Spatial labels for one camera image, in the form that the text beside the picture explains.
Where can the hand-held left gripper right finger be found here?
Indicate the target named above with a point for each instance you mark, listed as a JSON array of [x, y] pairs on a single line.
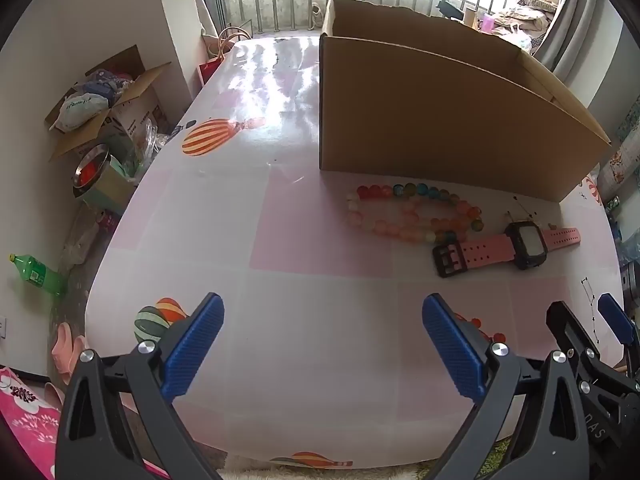
[[452, 345]]

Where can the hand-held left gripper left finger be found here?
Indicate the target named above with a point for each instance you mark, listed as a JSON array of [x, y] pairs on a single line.
[[192, 345]]

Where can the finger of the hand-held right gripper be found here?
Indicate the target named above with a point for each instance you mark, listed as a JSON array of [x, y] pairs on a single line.
[[567, 322], [617, 317]]

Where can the large brown cardboard box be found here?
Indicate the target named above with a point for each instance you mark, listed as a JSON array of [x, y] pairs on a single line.
[[450, 110]]

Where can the pink slippers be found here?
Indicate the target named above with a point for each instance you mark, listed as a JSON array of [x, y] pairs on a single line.
[[67, 352]]

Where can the green plastic bottle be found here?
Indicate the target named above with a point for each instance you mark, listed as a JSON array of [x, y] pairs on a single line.
[[37, 272]]

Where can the mint green carton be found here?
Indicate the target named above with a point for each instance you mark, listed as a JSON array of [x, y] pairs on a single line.
[[112, 187]]

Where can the pink floral mat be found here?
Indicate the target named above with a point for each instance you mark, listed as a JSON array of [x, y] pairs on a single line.
[[27, 420]]

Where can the metal bowl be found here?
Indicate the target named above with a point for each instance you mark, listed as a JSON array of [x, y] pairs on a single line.
[[90, 170]]

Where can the open cardboard storage box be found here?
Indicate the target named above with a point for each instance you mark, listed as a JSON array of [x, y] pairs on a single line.
[[130, 110]]

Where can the white printed plastic bag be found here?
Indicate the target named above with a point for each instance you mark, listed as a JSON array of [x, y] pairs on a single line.
[[80, 110]]

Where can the red paper bag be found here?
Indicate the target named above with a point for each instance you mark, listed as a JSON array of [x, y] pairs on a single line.
[[212, 67]]

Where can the grey curtain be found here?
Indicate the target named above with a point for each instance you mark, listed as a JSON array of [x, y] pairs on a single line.
[[565, 20]]

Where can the pink cup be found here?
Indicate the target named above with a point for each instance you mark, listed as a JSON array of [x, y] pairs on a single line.
[[487, 24]]

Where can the black desk gadget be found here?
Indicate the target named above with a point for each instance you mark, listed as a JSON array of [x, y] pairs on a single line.
[[449, 9]]

